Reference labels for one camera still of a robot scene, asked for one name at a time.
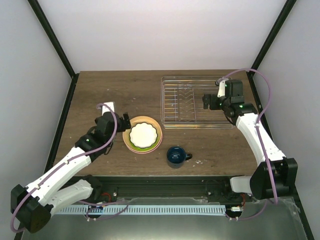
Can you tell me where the left black frame post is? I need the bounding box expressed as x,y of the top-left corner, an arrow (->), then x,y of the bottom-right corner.
26,0 -> 77,78

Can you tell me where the green plate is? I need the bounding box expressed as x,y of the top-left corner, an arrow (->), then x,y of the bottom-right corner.
126,119 -> 161,152

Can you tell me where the dark blue mug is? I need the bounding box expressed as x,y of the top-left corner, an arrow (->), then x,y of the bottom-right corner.
166,146 -> 193,169

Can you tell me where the right black frame post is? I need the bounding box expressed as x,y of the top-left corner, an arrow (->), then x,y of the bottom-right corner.
248,0 -> 298,76

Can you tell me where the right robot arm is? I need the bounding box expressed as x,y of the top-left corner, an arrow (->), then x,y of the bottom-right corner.
202,78 -> 298,202

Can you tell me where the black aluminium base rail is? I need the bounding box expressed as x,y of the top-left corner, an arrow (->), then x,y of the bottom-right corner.
69,176 -> 296,203

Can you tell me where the metal wire dish rack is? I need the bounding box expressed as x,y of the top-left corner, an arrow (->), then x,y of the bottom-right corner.
160,75 -> 233,129

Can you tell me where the white scalloped bowl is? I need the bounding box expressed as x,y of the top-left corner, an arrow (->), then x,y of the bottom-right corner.
129,122 -> 158,149

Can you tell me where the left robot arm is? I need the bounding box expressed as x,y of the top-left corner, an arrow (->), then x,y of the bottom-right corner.
10,111 -> 131,233

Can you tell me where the black frame post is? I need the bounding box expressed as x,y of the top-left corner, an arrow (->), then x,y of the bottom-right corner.
26,0 -> 77,78
248,0 -> 298,76

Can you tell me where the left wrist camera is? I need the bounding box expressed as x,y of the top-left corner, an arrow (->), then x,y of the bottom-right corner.
96,101 -> 115,115

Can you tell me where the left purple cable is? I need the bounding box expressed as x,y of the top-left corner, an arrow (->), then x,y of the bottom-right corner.
9,103 -> 118,234

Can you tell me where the pink plate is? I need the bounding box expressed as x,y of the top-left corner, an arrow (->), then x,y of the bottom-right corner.
126,135 -> 163,154

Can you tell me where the light blue slotted cable duct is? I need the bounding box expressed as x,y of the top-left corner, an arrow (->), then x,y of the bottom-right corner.
58,205 -> 226,216

